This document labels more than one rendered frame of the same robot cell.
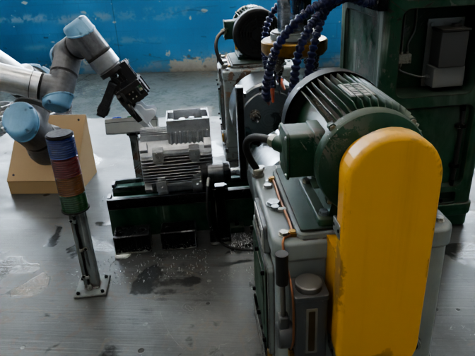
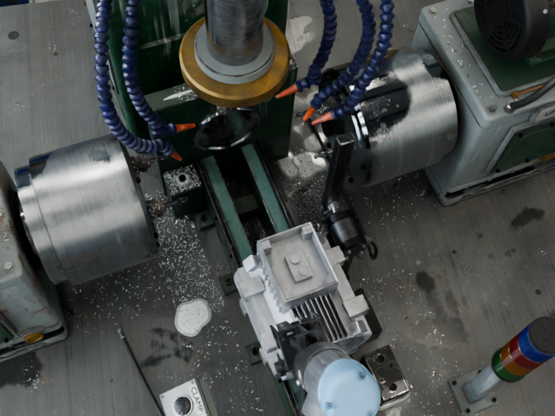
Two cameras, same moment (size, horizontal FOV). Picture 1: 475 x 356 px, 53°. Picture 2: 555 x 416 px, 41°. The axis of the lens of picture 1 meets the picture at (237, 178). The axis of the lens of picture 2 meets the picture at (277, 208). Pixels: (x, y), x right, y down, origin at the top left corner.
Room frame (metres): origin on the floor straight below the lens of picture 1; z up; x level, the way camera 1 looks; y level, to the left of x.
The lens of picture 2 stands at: (1.53, 0.55, 2.32)
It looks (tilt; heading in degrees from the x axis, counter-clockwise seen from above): 64 degrees down; 248
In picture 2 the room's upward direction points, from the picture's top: 6 degrees clockwise
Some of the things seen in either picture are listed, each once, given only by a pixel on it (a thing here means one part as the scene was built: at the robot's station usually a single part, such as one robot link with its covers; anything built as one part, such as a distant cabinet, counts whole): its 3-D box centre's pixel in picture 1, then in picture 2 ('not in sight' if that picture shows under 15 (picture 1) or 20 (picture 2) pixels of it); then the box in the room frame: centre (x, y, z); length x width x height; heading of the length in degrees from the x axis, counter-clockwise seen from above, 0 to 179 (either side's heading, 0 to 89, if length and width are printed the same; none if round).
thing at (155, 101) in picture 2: not in sight; (217, 115); (1.34, -0.29, 0.97); 0.30 x 0.11 x 0.34; 4
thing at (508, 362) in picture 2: (69, 182); (522, 354); (0.99, 0.38, 1.10); 0.06 x 0.06 x 0.04
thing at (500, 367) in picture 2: (73, 200); (513, 361); (0.99, 0.38, 1.05); 0.06 x 0.06 x 0.04
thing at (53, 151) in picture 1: (61, 145); (541, 340); (0.99, 0.38, 1.19); 0.06 x 0.06 x 0.04
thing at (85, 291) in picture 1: (77, 216); (505, 367); (0.99, 0.38, 1.01); 0.08 x 0.08 x 0.42; 4
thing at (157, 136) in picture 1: (177, 157); (301, 306); (1.31, 0.17, 1.01); 0.20 x 0.19 x 0.19; 95
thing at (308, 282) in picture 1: (299, 297); not in sight; (0.59, -0.09, 1.07); 0.08 x 0.07 x 0.20; 94
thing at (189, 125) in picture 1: (188, 126); (296, 268); (1.31, 0.13, 1.11); 0.12 x 0.11 x 0.07; 95
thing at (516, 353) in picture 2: (66, 164); (531, 347); (0.99, 0.38, 1.14); 0.06 x 0.06 x 0.04
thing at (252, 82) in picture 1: (263, 107); (64, 217); (1.68, -0.11, 1.04); 0.37 x 0.25 x 0.25; 4
